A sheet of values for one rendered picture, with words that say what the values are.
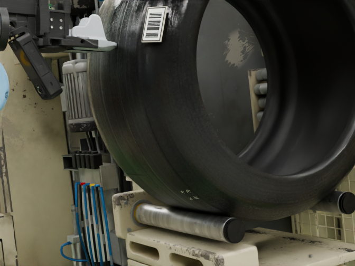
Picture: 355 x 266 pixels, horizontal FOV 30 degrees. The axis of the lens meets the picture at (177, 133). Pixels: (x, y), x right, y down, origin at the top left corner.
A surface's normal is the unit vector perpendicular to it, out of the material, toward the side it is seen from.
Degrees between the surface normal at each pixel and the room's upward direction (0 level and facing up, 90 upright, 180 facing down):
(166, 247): 90
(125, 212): 90
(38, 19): 83
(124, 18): 68
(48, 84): 91
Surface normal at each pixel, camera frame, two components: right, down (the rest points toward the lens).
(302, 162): -0.63, -0.68
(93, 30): 0.56, -0.01
